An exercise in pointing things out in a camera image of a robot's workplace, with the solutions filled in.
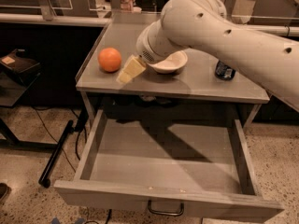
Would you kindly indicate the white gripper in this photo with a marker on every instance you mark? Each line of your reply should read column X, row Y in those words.
column 144, row 50

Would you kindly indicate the orange fruit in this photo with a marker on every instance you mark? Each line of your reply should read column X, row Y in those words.
column 109, row 60

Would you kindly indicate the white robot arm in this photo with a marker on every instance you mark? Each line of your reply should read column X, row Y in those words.
column 270, row 61

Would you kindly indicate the grey open top drawer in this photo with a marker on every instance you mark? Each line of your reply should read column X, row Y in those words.
column 204, row 164

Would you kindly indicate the white bowl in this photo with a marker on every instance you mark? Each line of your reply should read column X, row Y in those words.
column 171, row 64

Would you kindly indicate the grey cabinet table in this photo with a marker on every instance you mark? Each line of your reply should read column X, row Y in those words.
column 195, row 81

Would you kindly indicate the blue soda can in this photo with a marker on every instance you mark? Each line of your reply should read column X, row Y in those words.
column 223, row 71

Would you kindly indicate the black box on shelf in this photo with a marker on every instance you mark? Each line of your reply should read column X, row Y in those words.
column 20, row 68

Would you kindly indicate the black metal bar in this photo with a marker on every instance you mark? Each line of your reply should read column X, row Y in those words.
column 44, row 179

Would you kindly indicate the person's shoe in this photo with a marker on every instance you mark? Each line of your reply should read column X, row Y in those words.
column 4, row 191

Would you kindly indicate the black drawer handle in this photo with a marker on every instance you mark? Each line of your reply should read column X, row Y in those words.
column 165, row 208

